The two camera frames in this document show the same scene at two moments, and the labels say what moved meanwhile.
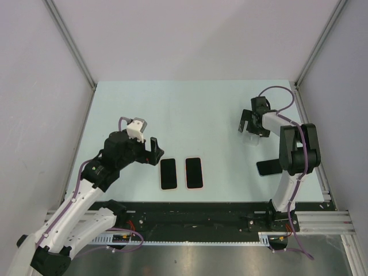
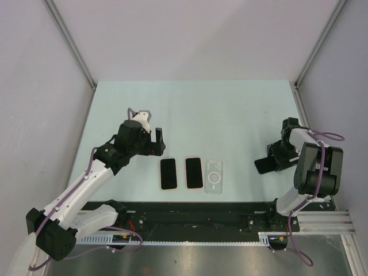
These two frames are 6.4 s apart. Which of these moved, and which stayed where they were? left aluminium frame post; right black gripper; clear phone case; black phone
Moved: right black gripper; clear phone case
Stayed: black phone; left aluminium frame post
